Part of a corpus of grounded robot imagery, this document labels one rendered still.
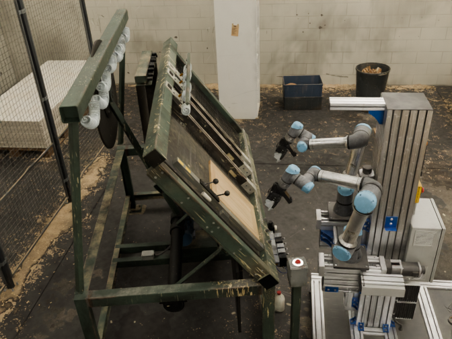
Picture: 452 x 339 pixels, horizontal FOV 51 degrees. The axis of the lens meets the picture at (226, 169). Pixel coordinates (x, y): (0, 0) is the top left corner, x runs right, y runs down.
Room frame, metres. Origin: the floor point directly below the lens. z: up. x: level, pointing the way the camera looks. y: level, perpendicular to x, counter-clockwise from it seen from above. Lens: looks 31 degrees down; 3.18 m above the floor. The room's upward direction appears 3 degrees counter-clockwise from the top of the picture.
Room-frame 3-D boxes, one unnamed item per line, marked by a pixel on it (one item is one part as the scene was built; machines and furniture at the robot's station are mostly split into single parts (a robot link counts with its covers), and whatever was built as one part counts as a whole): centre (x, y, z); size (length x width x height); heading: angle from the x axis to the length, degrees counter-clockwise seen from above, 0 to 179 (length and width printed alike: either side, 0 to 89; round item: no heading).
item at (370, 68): (6.84, -2.29, 0.33); 0.52 x 0.51 x 0.65; 171
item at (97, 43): (3.31, 0.84, 1.85); 0.80 x 0.06 x 0.80; 2
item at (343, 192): (2.83, -0.86, 1.20); 0.13 x 0.12 x 0.14; 158
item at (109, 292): (3.43, 0.43, 0.41); 2.20 x 1.38 x 0.83; 2
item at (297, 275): (2.41, -0.46, 0.84); 0.12 x 0.12 x 0.18; 2
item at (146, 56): (4.17, 0.66, 1.38); 0.70 x 0.15 x 0.85; 2
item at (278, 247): (2.85, -0.37, 0.69); 0.50 x 0.14 x 0.24; 2
